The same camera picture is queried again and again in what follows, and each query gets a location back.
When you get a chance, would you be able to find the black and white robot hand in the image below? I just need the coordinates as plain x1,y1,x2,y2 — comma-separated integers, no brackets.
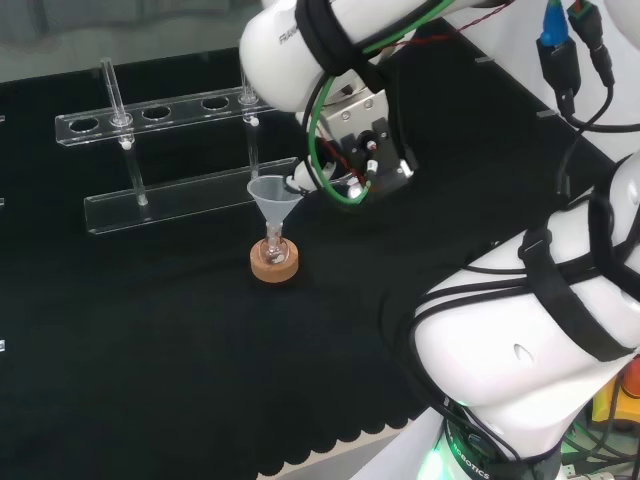
285,74,419,207

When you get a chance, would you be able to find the clear plastic weighing funnel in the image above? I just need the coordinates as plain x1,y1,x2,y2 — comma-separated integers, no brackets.
246,175,305,240

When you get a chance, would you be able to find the clear acrylic funnel stand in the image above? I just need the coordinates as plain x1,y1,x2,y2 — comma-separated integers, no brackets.
53,56,303,236

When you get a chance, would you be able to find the small glass round-bottom flask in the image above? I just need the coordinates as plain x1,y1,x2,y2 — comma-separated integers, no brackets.
263,223,290,267

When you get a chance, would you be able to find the black bench cloth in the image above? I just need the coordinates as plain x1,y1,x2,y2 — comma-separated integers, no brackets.
0,19,621,480

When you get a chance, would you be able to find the yellow stop button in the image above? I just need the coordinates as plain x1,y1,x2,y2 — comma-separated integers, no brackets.
588,355,640,427

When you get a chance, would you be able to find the round cork ring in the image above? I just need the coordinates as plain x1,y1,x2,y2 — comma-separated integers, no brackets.
249,238,300,284

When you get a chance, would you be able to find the black cable with blue plug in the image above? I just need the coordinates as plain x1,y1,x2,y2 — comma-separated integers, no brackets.
535,0,640,133

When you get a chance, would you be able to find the black cable with green plug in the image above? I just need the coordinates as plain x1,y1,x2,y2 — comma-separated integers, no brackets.
555,0,618,206

